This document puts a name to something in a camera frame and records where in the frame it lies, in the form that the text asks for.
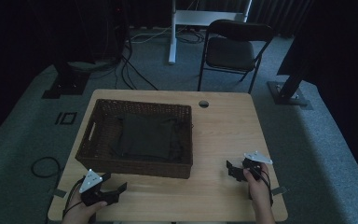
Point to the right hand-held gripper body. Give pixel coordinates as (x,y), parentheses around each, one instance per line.
(256,161)

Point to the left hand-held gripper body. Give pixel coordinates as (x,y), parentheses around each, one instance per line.
(91,189)

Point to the brown wicker basket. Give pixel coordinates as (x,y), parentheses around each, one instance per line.
(105,161)

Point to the dark garment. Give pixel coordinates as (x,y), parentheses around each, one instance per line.
(146,137)

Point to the person's right hand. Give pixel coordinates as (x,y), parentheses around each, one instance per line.
(258,189)

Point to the person's left hand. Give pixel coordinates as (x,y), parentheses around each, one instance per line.
(80,213)

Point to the grey tape piece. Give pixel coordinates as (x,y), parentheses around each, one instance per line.
(280,190)
(60,193)

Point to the black slanted stand with base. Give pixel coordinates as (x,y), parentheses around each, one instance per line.
(289,93)

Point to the black stand with square base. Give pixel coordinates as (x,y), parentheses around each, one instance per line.
(66,84)

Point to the black folding chair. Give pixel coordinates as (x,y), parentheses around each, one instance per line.
(230,53)

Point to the dark curtain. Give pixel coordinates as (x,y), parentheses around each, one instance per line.
(279,15)

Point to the white metal desk frame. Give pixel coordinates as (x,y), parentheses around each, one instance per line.
(174,37)

